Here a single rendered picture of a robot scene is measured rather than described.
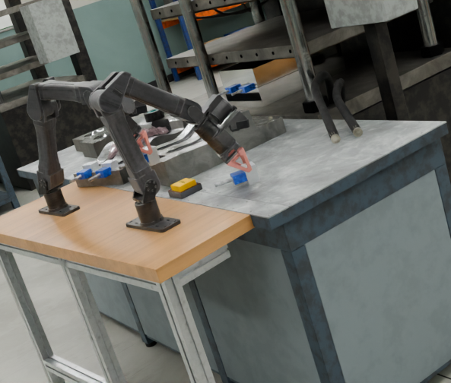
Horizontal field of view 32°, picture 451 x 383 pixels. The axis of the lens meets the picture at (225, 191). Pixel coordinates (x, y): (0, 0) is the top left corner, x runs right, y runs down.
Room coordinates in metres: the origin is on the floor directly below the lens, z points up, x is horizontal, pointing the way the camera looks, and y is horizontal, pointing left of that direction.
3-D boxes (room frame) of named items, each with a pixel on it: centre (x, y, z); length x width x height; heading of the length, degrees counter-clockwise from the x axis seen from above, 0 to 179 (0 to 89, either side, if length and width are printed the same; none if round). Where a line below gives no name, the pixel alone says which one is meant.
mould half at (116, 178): (3.02, 0.26, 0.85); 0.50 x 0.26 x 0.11; 137
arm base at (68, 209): (2.67, 0.57, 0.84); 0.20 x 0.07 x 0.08; 35
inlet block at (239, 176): (2.28, -0.04, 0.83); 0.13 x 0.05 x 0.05; 97
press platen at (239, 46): (3.72, -0.51, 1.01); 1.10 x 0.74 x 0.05; 29
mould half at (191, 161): (2.75, 0.01, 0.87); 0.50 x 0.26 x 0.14; 119
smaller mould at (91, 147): (3.44, 0.42, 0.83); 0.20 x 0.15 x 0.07; 119
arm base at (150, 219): (2.18, 0.23, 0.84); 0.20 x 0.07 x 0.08; 35
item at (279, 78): (3.61, -0.42, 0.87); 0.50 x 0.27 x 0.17; 119
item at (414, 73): (3.70, -0.47, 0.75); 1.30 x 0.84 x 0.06; 29
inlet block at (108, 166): (2.78, 0.40, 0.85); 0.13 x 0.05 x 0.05; 137
